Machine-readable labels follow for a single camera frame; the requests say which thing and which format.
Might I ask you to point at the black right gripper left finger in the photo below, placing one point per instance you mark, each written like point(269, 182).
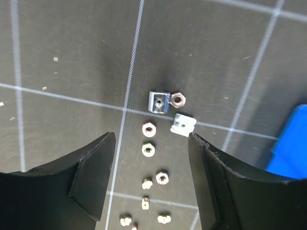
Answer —
point(65, 194)

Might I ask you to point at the blue compartment tray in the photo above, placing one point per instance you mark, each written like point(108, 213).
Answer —
point(290, 150)

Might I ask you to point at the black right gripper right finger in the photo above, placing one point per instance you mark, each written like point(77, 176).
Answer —
point(233, 195)

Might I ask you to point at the small hex nut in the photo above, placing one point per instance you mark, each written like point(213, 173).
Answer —
point(177, 100)
point(147, 183)
point(149, 129)
point(148, 149)
point(145, 203)
point(162, 177)
point(125, 220)
point(164, 218)

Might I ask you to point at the silver square nut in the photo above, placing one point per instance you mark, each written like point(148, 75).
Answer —
point(158, 102)
point(183, 125)

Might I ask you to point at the black grid mat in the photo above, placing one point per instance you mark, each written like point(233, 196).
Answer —
point(72, 70)

